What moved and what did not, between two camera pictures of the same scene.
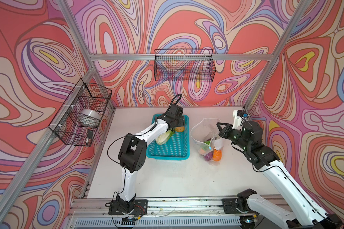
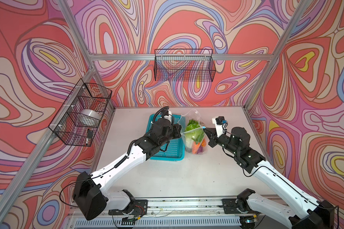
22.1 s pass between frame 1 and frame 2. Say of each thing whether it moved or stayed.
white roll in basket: stayed
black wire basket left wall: stayed
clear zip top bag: moved
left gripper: moved
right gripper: moved
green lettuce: moved
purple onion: moved
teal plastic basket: stayed
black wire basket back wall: stayed
